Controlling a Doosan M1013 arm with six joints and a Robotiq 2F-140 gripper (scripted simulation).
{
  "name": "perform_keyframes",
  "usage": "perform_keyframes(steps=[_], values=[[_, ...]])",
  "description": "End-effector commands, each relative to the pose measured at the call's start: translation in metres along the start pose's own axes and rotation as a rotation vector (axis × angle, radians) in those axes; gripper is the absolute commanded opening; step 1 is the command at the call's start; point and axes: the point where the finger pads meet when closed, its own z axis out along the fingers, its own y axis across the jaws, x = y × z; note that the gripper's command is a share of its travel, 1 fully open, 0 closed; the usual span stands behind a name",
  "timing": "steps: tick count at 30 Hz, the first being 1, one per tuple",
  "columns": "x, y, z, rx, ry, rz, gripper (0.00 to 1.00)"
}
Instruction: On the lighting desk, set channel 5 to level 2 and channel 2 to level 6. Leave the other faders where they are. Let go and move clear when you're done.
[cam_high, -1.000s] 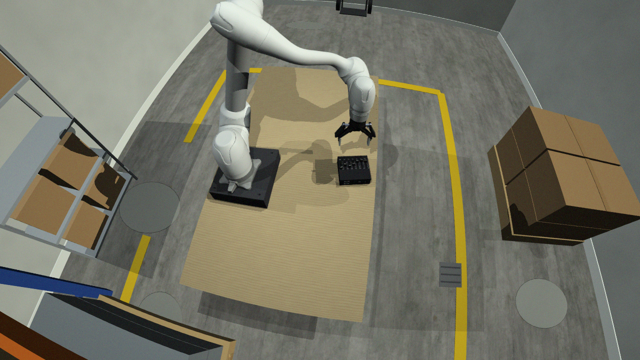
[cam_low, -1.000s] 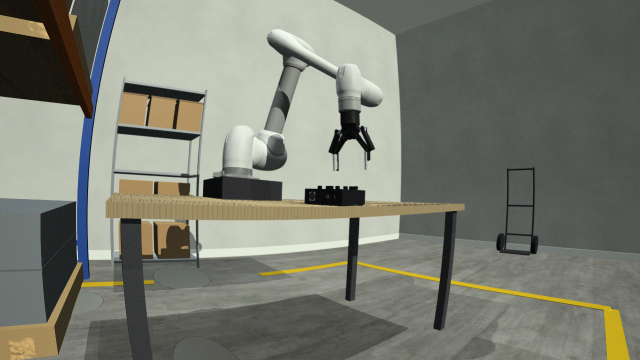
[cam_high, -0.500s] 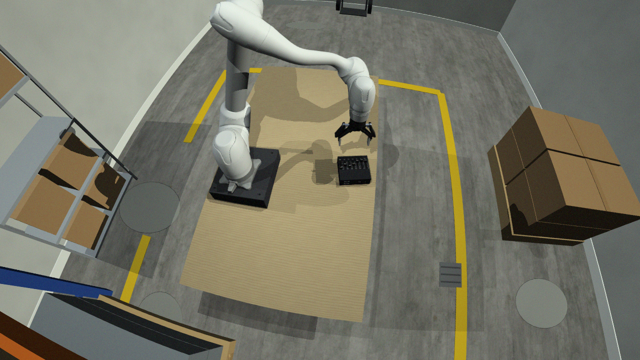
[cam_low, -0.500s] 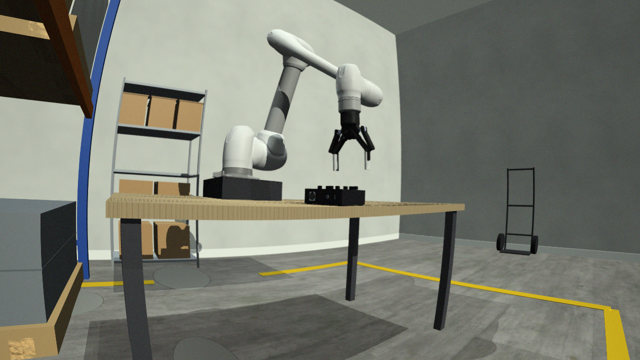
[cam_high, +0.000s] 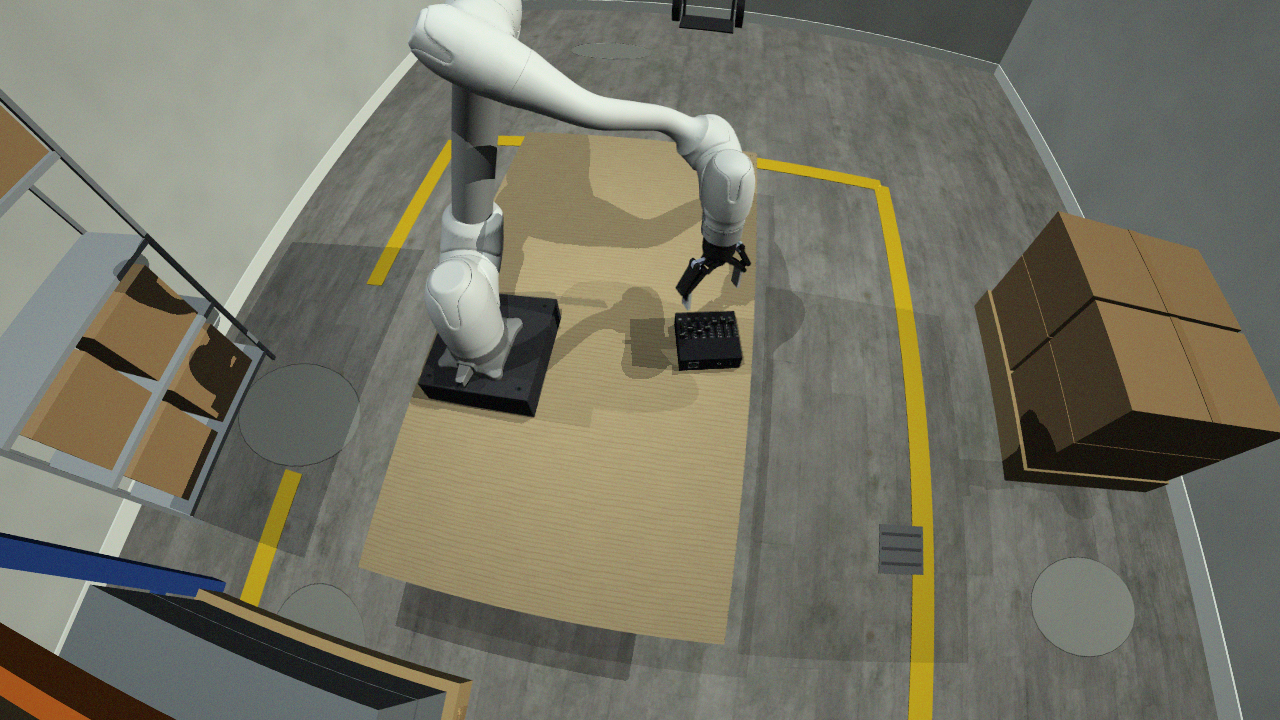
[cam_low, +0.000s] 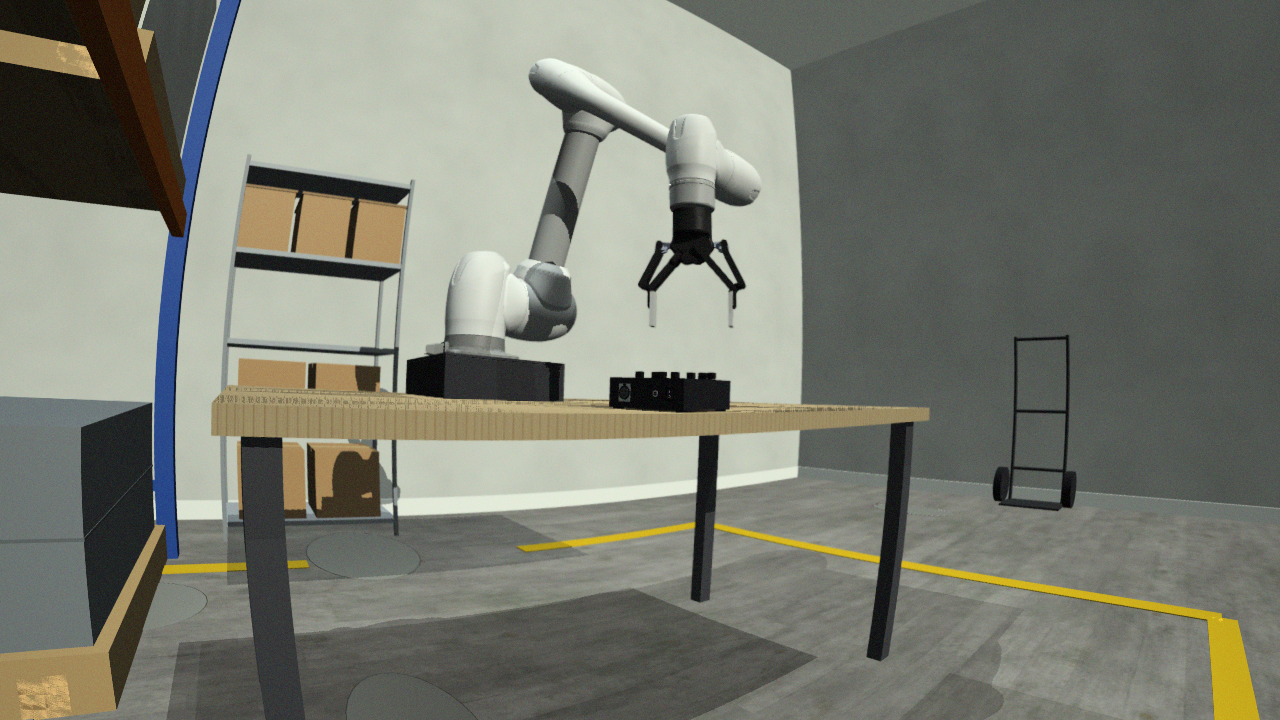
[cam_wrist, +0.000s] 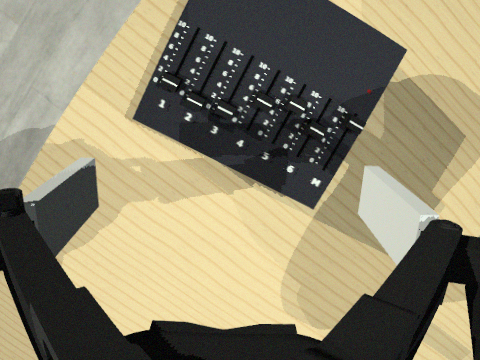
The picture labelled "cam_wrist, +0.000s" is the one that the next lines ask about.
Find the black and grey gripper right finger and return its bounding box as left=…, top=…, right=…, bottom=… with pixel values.
left=295, top=166, right=480, bottom=360

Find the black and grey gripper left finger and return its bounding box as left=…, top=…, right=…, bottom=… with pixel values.
left=0, top=157, right=152, bottom=360

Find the dark grey lighting desk panel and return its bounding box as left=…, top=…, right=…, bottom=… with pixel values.
left=133, top=0, right=407, bottom=210

